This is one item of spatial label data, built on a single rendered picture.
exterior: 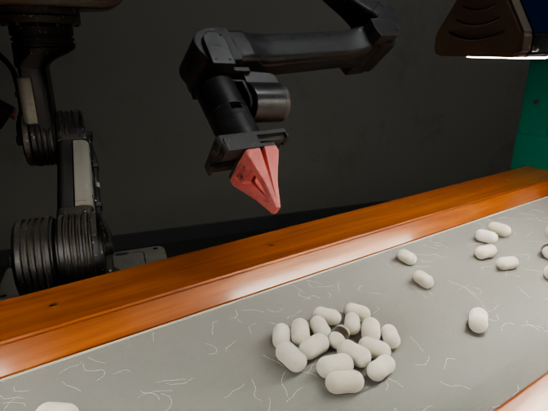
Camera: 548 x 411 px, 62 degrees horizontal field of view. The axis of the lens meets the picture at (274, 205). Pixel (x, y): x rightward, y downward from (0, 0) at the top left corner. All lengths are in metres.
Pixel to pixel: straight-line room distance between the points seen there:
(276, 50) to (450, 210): 0.43
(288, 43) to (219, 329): 0.45
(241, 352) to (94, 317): 0.17
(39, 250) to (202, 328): 0.30
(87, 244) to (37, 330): 0.22
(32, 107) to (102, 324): 0.53
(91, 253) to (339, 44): 0.53
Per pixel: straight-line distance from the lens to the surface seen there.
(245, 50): 0.68
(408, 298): 0.62
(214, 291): 0.59
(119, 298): 0.58
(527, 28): 0.41
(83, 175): 0.86
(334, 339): 0.50
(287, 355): 0.47
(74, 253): 0.74
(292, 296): 0.60
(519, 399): 0.47
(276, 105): 0.66
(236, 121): 0.59
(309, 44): 0.79
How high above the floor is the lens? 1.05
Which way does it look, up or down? 20 degrees down
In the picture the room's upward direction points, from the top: straight up
